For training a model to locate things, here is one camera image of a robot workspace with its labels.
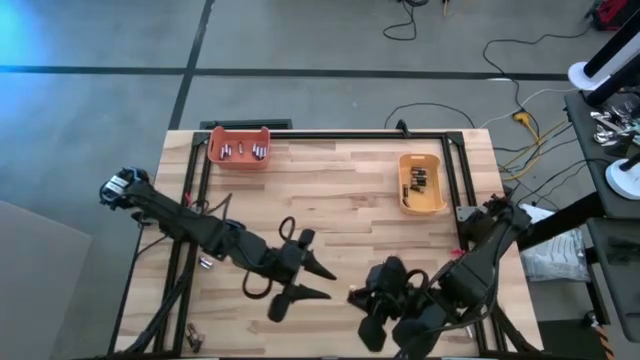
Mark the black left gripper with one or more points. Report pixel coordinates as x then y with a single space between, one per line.
306 239

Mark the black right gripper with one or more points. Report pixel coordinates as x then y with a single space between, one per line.
387 272

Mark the yellow plastic bin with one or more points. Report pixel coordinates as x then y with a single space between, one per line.
432 200

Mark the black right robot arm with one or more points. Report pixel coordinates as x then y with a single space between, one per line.
475 270

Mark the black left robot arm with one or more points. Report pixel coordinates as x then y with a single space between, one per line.
175 220

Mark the grey mounting plate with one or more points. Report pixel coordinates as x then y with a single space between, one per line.
462 214

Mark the orange plastic bin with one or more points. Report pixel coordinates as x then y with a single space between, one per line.
240 162

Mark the black slotted bar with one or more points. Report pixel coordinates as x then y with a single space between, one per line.
250 123

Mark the clear plastic bag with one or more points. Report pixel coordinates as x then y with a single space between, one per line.
555 260

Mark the black diagonal bar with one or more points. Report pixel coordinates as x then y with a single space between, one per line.
555 225

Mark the black side table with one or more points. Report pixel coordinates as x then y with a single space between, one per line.
615 260

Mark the grey board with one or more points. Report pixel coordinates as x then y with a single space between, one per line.
35 290

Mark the white round stand base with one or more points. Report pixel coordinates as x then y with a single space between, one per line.
580 75
620 182

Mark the silver cutlery pile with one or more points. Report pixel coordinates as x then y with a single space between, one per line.
607 132

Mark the white tower fan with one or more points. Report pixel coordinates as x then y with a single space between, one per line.
612 47

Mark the red tool case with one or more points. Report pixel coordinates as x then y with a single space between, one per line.
612 12

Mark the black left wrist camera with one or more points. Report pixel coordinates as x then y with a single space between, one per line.
287 262

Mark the yellow black striped post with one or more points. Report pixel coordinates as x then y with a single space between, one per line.
602 340

